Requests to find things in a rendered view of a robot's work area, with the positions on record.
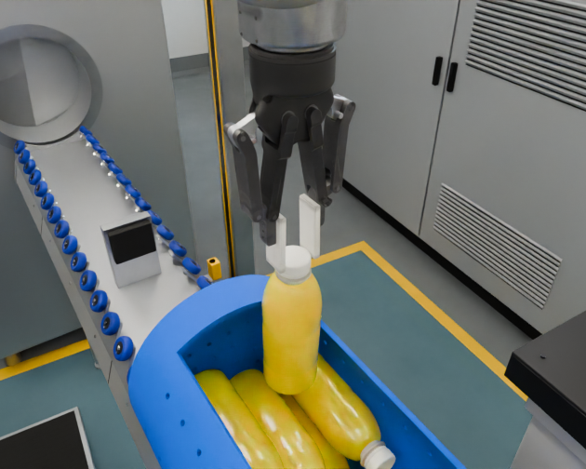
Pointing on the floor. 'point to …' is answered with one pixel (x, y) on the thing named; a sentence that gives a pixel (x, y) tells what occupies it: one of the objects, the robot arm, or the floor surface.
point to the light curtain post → (224, 34)
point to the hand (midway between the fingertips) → (293, 234)
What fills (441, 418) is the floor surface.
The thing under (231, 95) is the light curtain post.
